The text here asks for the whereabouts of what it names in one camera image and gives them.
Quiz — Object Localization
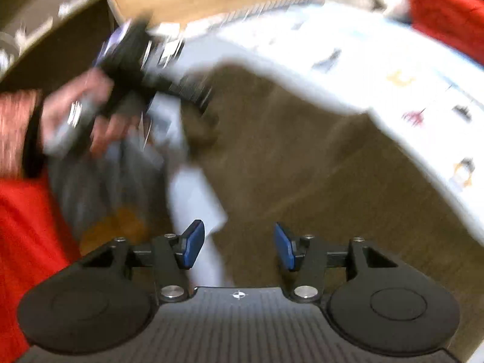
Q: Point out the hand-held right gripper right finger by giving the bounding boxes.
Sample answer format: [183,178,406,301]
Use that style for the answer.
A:
[275,223,397,304]

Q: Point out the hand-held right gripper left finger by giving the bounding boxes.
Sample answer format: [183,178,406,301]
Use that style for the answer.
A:
[81,220,205,303]

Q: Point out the brown corduroy pants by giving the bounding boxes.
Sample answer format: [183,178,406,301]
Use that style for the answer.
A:
[178,62,471,348]

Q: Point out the person's left hand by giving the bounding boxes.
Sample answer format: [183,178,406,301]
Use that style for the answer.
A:
[41,70,141,155]

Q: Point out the person's grey clothing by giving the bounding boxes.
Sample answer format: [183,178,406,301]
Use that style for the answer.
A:
[47,136,167,244]

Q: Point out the person's red clothing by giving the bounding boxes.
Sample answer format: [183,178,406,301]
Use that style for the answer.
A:
[0,176,82,363]

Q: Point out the red folded blanket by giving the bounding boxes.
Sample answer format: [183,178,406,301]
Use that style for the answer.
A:
[410,0,484,66]

